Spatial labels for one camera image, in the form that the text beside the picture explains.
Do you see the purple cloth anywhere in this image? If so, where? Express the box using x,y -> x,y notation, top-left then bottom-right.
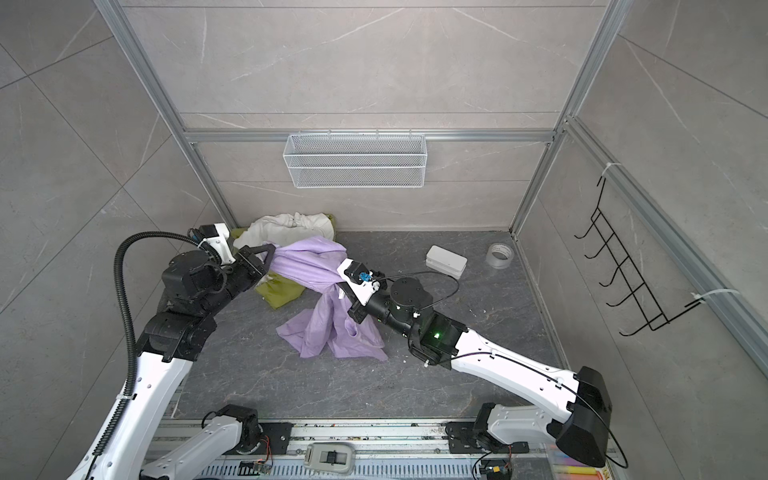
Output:
271,236 -> 388,361

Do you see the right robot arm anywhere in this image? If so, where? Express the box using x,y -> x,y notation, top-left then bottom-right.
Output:
339,277 -> 613,468

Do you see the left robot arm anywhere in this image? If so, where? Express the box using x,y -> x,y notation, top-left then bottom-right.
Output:
71,244 -> 275,479

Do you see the white cloth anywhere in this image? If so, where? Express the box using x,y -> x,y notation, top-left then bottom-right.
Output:
233,213 -> 335,248

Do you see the green cloth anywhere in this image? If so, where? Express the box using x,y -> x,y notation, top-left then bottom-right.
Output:
231,214 -> 336,309

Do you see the white rectangular box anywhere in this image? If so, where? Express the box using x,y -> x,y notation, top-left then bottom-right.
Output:
425,245 -> 467,280

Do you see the grey handheld device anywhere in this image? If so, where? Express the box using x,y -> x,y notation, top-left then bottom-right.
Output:
303,442 -> 356,475

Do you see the clear tape roll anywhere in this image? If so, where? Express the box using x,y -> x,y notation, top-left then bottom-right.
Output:
485,243 -> 515,270

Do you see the marker pen pack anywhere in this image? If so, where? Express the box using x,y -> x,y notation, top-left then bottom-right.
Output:
545,444 -> 615,480

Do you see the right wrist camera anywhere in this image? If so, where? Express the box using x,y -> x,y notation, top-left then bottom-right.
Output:
337,258 -> 387,294

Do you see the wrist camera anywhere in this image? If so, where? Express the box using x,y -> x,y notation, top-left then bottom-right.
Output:
187,223 -> 235,265
337,258 -> 387,294

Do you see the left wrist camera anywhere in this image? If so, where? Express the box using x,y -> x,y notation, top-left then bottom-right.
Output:
187,223 -> 235,265

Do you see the white wire mesh basket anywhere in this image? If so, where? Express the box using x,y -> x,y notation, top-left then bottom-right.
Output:
283,133 -> 428,189

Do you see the black corrugated cable hose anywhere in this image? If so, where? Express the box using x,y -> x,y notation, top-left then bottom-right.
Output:
86,231 -> 199,457

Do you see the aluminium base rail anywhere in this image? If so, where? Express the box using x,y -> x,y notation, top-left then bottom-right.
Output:
110,418 -> 619,480

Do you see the black wire hook rack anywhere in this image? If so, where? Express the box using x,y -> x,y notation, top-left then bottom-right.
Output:
573,177 -> 705,338

